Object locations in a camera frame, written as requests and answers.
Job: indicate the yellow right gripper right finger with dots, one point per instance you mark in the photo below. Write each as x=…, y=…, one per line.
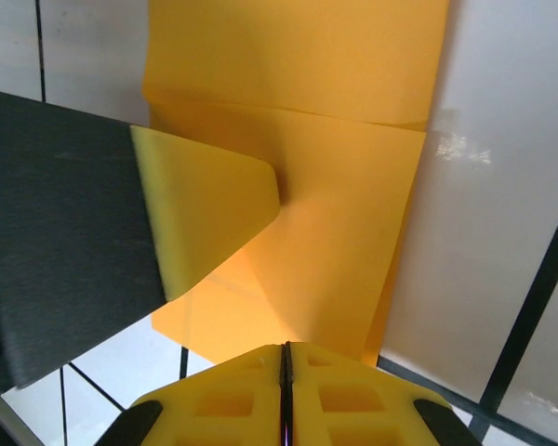
x=353, y=409

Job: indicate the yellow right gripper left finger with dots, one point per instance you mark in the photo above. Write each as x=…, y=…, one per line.
x=223, y=409

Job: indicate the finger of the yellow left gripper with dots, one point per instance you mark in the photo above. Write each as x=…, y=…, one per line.
x=200, y=209

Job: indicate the yellow cloth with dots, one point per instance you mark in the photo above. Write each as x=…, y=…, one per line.
x=330, y=209

